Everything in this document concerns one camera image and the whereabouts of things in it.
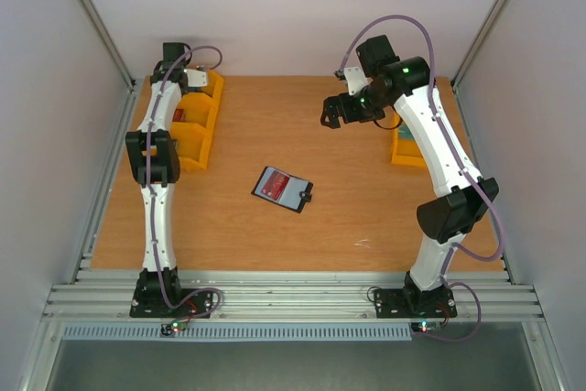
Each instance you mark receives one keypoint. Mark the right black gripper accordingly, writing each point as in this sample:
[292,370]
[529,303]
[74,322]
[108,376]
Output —
[341,108]

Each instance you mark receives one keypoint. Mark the black card holder wallet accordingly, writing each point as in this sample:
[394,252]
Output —
[296,195]

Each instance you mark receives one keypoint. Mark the red card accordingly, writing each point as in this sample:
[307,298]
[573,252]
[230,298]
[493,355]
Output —
[179,115]
[275,185]

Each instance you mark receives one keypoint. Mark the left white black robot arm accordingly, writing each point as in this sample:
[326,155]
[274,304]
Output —
[155,167]

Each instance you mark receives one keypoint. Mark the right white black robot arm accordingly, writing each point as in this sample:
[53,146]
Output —
[462,194]

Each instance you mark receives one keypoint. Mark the green card in right bin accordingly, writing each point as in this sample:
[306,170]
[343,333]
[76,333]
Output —
[404,133]

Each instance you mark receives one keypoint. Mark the red card in bin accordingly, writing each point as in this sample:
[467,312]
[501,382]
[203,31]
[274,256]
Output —
[179,115]

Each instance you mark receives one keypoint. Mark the yellow bin right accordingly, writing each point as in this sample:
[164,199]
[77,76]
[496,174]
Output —
[405,153]

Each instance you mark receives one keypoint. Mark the yellow bin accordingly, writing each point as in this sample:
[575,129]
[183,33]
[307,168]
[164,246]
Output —
[198,111]
[405,153]
[212,90]
[193,145]

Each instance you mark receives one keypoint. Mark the yellow bin far left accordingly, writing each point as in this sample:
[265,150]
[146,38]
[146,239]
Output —
[212,90]

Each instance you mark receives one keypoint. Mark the yellow bin middle left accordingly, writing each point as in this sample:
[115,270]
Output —
[198,111]

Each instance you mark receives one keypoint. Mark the yellow bin near left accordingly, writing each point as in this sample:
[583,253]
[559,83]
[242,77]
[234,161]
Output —
[193,145]

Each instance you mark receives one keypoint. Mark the right small circuit board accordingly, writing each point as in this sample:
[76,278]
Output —
[426,326]

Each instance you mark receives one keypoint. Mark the small circuit board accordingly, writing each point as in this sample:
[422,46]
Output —
[426,326]
[173,328]

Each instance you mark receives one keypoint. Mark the left small circuit board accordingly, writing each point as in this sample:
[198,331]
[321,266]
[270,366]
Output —
[173,328]

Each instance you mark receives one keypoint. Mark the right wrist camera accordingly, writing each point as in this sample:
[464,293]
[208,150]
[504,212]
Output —
[354,78]

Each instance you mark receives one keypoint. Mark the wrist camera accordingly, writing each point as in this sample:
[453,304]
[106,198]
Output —
[196,79]
[354,78]

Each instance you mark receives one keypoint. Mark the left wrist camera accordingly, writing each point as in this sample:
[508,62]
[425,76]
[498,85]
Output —
[196,79]

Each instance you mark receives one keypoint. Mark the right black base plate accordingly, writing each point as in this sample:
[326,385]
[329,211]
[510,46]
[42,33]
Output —
[412,304]

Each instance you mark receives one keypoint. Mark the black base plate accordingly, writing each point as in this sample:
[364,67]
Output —
[412,304]
[151,304]

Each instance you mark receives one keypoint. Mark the left aluminium corner post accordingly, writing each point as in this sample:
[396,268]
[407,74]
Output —
[104,35]

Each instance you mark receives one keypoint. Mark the aluminium corner post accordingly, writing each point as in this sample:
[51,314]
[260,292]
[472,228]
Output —
[490,21]
[104,35]

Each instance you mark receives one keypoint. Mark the grey slotted cable duct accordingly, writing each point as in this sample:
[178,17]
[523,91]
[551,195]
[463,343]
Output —
[242,332]

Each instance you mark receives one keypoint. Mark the right aluminium corner post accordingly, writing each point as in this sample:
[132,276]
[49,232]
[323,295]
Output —
[490,21]

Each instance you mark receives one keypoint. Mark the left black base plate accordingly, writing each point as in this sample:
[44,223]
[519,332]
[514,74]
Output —
[151,304]

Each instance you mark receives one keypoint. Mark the aluminium rail frame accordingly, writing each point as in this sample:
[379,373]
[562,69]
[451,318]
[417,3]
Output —
[287,296]

